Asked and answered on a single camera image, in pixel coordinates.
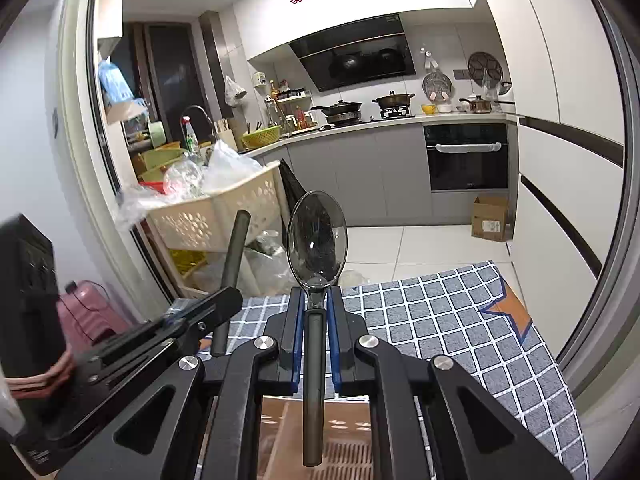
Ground pink suitcase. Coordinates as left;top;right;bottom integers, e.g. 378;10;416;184
56;280;131;356

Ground black rod utensil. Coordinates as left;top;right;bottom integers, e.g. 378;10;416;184
211;210;252;357

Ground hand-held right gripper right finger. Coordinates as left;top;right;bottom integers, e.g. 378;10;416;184
327;287;573;480

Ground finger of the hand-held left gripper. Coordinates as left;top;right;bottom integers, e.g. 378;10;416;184
159;287;244;357

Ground black range hood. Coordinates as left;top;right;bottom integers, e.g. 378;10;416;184
288;14;417;93

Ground dark pot with lid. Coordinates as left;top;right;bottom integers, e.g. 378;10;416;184
372;91;416;110

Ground blue bag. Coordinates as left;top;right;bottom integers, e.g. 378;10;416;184
97;60;133;106

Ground green plastic colander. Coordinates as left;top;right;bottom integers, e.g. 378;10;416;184
241;126;282;150

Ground grey checked star tablecloth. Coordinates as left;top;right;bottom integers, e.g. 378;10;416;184
172;260;588;480

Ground white hanging plastic bag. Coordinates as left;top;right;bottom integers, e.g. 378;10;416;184
224;75;246;107

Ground black wok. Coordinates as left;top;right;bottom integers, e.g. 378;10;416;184
310;100;363;117

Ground round metal steamer rack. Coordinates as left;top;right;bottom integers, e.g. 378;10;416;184
422;72;454;103

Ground beige plastic utensil holder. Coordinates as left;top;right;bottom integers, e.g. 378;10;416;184
257;395;376;480

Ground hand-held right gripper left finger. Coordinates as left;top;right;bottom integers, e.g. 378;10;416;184
60;287;306;480

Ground steel spoon with dark handle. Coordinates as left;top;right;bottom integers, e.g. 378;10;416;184
286;191;348;467

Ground clear plastic bags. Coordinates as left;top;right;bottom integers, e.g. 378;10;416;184
115;140;263;231

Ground cardboard box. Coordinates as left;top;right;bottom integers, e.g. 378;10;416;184
471;195;515;243

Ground cream perforated plastic cart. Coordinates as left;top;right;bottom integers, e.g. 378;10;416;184
142;160;288;301

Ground round divided metal tray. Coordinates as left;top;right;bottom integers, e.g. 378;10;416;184
467;51;502;86

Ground kitchen faucet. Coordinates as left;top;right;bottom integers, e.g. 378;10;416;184
180;105;218;146

